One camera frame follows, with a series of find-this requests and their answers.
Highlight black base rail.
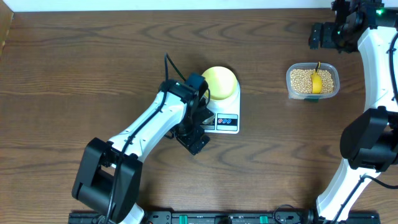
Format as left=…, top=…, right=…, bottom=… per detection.
left=67, top=210, right=381, bottom=224

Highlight soybeans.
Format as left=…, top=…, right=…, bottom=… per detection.
left=290, top=69, right=335, bottom=94

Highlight white digital kitchen scale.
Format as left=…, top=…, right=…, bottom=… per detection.
left=200, top=82, right=241, bottom=134

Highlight clear plastic container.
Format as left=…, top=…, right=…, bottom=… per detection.
left=286, top=62, right=340, bottom=100

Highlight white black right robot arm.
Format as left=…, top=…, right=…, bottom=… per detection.
left=302, top=0, right=397, bottom=223

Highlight yellow bowl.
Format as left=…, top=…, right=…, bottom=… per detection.
left=202, top=66, right=238, bottom=100

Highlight yellow measuring cup scoop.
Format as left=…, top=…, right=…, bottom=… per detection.
left=311, top=62, right=323, bottom=94

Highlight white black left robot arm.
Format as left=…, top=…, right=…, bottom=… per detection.
left=72, top=73, right=212, bottom=223

